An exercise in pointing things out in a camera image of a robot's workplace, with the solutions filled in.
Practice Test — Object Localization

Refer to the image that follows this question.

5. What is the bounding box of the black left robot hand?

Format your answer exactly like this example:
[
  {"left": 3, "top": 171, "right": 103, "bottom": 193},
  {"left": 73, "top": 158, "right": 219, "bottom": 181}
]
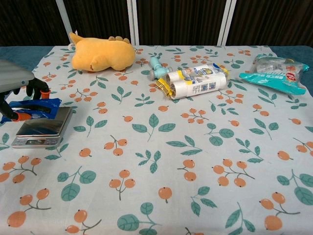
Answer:
[{"left": 0, "top": 58, "right": 51, "bottom": 122}]

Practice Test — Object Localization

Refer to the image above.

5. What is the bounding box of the blue snack packet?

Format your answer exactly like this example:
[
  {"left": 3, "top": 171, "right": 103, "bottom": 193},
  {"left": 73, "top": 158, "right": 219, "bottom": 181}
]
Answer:
[{"left": 0, "top": 98, "right": 61, "bottom": 124}]

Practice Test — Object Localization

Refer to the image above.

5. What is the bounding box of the silver digital kitchen scale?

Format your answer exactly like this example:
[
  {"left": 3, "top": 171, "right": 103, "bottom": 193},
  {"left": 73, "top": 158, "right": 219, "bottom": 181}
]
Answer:
[{"left": 11, "top": 105, "right": 75, "bottom": 149}]

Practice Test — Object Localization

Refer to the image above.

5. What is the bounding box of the pack of white bag rolls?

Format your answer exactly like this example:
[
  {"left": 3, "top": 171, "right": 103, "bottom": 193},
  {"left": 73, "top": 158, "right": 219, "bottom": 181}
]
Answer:
[{"left": 156, "top": 62, "right": 231, "bottom": 100}]

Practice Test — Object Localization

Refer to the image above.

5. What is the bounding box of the teal and clear snack bag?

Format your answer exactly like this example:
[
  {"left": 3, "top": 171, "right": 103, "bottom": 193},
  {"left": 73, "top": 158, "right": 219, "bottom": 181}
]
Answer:
[{"left": 239, "top": 54, "right": 309, "bottom": 95}]

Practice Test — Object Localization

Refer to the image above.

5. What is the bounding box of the teal blue table cover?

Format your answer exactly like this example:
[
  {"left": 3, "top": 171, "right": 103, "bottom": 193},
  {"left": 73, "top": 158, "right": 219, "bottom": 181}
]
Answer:
[{"left": 0, "top": 46, "right": 54, "bottom": 74}]

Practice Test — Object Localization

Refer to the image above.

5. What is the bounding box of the orange plush dinosaur toy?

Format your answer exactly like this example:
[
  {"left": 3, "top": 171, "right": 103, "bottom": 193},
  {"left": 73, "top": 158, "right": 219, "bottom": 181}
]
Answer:
[{"left": 69, "top": 31, "right": 136, "bottom": 72}]

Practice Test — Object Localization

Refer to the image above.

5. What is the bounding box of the teal plastic toy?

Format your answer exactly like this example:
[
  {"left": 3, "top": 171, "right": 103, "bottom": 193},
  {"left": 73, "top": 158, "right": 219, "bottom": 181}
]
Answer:
[{"left": 149, "top": 57, "right": 169, "bottom": 81}]

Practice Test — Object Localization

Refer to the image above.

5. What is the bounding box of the floral fruit print tablecloth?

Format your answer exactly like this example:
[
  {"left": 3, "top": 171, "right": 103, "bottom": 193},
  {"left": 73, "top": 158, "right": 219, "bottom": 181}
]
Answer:
[{"left": 0, "top": 45, "right": 313, "bottom": 235}]

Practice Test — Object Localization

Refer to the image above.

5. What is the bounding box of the white metal frame post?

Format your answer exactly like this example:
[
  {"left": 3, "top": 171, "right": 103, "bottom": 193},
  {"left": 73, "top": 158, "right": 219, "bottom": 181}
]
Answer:
[
  {"left": 127, "top": 0, "right": 138, "bottom": 46},
  {"left": 55, "top": 0, "right": 70, "bottom": 47},
  {"left": 217, "top": 0, "right": 238, "bottom": 46}
]

